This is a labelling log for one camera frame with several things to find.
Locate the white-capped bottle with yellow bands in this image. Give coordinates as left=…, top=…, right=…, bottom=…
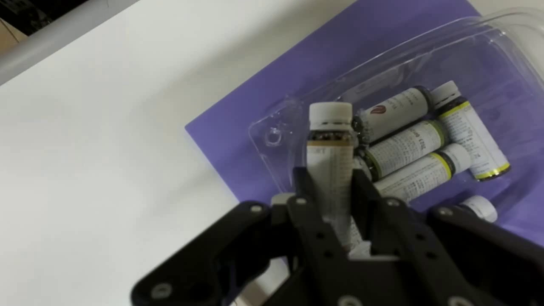
left=431, top=80, right=511, bottom=182

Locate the clear plastic tray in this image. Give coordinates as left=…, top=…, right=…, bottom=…
left=248, top=8, right=544, bottom=224

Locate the dark bottle with green band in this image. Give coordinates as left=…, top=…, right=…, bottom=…
left=355, top=120, right=447, bottom=182

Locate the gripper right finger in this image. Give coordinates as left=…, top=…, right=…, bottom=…
left=351, top=169, right=544, bottom=306

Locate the purple mat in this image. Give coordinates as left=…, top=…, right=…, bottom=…
left=184, top=0, right=544, bottom=248

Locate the small white-labelled bottle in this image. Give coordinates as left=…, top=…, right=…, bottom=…
left=456, top=195, right=499, bottom=224

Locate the white-labelled bottle with red mark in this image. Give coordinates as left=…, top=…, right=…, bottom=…
left=352, top=85, right=435, bottom=145

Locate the white-capped bottle with yellow band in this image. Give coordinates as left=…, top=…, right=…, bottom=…
left=373, top=143, right=472, bottom=203

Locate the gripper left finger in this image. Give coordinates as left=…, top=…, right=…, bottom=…
left=130, top=167, right=355, bottom=306

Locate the white-capped bottle with beige band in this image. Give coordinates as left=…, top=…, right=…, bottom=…
left=306, top=102, right=373, bottom=258

